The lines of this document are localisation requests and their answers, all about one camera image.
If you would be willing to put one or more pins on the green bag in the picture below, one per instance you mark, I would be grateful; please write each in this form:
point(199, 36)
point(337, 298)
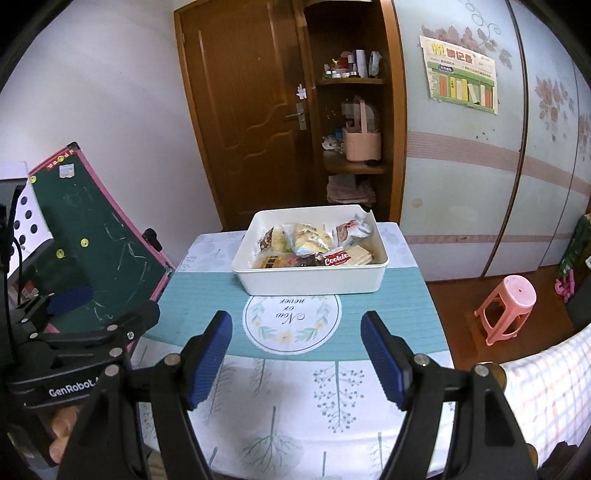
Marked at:
point(577, 244)

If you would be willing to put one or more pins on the white plastic bin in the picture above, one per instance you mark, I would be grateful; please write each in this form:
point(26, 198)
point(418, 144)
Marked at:
point(314, 279)

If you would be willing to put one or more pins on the clear bag of yellow puffs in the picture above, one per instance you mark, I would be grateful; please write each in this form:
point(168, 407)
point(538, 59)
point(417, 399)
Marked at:
point(307, 240)

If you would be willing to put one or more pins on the wall poster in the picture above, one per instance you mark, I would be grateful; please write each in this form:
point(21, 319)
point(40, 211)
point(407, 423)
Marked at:
point(457, 69)

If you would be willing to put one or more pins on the black clamp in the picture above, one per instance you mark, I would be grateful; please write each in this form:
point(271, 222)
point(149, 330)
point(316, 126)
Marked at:
point(152, 240)

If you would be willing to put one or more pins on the pink plastic stool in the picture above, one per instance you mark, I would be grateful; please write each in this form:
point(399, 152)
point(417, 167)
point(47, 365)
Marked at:
point(517, 288)

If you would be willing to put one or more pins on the teal striped placemat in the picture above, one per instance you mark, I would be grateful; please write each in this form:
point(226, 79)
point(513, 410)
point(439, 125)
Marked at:
point(198, 295)

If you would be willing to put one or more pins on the checked bed blanket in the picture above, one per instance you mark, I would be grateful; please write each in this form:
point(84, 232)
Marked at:
point(554, 392)

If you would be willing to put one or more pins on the wooden corner shelf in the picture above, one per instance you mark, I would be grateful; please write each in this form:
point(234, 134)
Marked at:
point(392, 115)

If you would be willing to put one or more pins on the white green biscuit packet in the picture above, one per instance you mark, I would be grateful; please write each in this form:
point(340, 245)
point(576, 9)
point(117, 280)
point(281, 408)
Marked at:
point(344, 258)

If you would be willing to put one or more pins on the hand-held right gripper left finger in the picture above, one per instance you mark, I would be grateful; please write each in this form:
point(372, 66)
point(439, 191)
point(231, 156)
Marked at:
point(210, 360)

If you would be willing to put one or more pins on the brown wooden door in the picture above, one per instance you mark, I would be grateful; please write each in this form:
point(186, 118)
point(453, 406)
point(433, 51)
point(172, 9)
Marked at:
point(240, 115)

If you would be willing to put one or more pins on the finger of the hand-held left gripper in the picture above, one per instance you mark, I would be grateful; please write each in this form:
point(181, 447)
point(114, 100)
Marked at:
point(69, 297)
point(129, 325)

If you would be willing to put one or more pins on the red and white snack packet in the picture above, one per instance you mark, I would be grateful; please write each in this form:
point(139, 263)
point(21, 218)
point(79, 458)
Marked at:
point(353, 228)

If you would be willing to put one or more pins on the pink toy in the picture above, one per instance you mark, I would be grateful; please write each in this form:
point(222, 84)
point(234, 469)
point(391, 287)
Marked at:
point(564, 287)

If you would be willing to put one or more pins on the white perforated board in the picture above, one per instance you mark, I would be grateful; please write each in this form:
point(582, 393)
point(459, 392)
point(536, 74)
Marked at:
point(32, 230)

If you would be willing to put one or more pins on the pink framed green chalkboard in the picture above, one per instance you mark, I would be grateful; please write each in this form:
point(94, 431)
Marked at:
point(92, 221)

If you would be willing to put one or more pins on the clear bag of orange crackers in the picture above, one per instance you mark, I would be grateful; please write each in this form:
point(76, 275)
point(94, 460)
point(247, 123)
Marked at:
point(272, 262)

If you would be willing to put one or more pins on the person's left hand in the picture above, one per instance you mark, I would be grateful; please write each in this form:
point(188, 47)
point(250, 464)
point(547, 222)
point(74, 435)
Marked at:
point(64, 424)

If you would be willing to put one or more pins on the floral sliding wardrobe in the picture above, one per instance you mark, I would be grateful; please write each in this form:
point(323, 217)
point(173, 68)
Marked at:
point(461, 184)

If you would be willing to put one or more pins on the row of small bottles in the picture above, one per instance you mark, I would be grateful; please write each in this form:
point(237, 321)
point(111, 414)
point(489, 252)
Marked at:
point(353, 67)

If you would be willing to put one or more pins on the white door hook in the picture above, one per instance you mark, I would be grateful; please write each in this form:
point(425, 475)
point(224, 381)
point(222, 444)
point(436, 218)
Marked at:
point(301, 91)

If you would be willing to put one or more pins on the brown and white snack packet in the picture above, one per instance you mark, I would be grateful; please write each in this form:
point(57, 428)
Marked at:
point(305, 261)

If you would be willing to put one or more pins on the pink basket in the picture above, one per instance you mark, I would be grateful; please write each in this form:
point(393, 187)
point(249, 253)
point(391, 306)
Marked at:
point(362, 145)

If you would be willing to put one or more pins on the clear nut mix packet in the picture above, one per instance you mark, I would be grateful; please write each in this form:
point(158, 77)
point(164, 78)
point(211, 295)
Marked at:
point(267, 237)

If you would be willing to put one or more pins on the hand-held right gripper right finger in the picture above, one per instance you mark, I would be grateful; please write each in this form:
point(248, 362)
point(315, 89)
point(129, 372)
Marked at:
point(385, 360)

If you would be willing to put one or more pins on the folded towels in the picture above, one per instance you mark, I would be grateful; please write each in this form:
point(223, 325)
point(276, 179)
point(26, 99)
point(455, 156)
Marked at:
point(351, 189)

